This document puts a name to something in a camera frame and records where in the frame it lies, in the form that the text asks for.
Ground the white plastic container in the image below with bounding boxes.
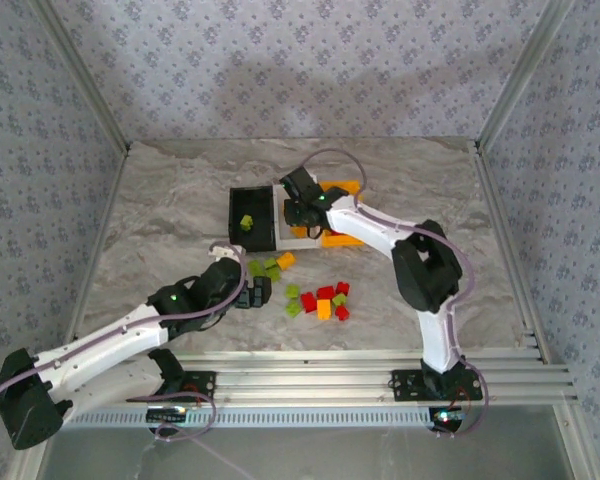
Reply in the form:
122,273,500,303
271,183,326,251

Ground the black plastic container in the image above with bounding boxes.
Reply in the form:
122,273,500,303
228,185,277,253

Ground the orange plastic container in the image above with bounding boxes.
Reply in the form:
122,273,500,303
317,178,365,250

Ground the small circuit board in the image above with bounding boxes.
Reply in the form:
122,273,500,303
146,406,190,426
428,406,472,432

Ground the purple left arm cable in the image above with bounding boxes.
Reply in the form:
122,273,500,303
0,241,256,480

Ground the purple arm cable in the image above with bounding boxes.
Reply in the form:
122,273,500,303
298,147,490,441
0,241,256,480

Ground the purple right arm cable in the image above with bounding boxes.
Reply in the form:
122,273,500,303
298,147,490,441

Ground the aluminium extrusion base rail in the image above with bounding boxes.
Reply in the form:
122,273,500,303
54,348,580,407

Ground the aluminium table side rail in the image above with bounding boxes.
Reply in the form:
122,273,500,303
57,144,131,369
469,139,554,364

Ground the grey slotted cable duct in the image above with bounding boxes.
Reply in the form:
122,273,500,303
62,405,444,429

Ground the aluminium frame post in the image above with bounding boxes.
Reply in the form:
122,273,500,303
29,0,132,154
473,0,579,151

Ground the aluminium frame leg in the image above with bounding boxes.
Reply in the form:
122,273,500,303
4,447,51,480
552,402,600,480

